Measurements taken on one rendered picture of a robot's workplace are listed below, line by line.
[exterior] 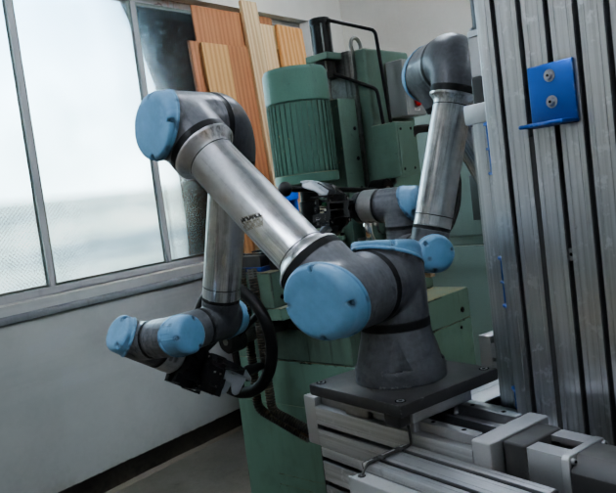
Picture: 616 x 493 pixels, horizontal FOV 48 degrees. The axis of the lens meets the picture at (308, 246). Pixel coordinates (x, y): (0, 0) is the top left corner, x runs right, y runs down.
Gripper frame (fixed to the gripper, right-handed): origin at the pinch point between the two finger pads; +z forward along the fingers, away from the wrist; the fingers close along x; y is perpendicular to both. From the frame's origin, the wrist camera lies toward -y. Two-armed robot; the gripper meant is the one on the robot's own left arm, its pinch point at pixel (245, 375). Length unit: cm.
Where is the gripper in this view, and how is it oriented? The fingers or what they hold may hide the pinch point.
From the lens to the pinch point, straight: 160.4
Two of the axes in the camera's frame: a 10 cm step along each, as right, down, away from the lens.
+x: 7.4, -0.6, -6.7
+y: -2.4, 9.1, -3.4
